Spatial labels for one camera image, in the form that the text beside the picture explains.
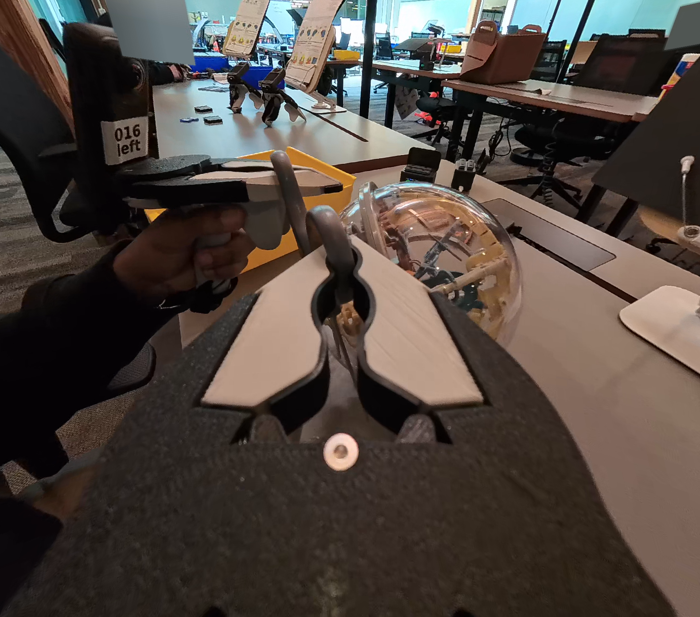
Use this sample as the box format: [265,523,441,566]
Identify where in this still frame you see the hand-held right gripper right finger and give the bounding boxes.
[350,235,486,408]

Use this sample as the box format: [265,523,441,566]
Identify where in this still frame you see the yellow plastic bin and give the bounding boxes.
[143,146,357,273]

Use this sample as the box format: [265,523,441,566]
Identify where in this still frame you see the wooden office desk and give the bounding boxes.
[442,78,660,202]

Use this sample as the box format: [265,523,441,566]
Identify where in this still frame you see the small black charger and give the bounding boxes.
[451,157,489,193]

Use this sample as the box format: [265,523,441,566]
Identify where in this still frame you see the small cardboard instruction board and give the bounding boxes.
[223,0,275,58]

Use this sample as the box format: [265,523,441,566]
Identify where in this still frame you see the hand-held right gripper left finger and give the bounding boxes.
[201,247,330,408]

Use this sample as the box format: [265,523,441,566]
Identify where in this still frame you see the black floor lamp pole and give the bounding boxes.
[359,0,384,119]

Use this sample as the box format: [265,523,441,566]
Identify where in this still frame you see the brown tote bag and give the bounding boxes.
[459,20,548,85]

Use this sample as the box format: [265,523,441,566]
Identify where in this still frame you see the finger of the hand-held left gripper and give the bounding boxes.
[220,159,308,176]
[187,169,344,205]

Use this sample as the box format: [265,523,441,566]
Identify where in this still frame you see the grey handled scissors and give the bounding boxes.
[269,151,364,371]

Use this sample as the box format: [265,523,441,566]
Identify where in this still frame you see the spare hand-held gripper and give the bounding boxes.
[227,61,263,114]
[260,67,307,128]

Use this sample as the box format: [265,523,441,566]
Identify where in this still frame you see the grey desk cable cover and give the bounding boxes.
[481,198,616,273]

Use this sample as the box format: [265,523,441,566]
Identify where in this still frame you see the black display board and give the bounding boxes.
[593,56,700,207]

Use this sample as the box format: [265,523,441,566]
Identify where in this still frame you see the small black case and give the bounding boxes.
[401,146,442,185]

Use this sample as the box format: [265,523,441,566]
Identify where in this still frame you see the tall cardboard instruction board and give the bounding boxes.
[284,0,368,113]

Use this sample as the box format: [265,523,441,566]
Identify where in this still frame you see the person's left hand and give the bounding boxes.
[111,207,256,304]

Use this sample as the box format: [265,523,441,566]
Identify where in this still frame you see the clear maze puzzle ball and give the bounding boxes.
[339,182,521,350]

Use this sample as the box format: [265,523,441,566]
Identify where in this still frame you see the person's left forearm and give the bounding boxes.
[0,239,189,470]

